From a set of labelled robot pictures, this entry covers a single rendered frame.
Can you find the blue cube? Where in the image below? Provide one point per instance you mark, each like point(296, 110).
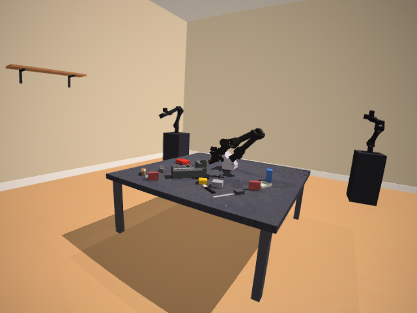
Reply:
point(269, 175)

